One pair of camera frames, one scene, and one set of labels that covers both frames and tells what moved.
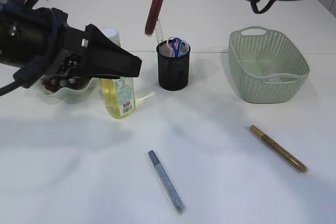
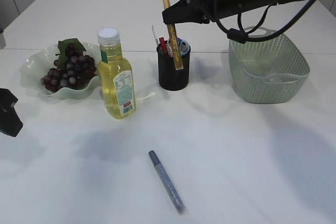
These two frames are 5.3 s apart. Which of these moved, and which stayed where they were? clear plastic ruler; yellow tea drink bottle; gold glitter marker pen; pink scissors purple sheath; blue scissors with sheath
Moved: gold glitter marker pen; clear plastic ruler
Stayed: yellow tea drink bottle; blue scissors with sheath; pink scissors purple sheath
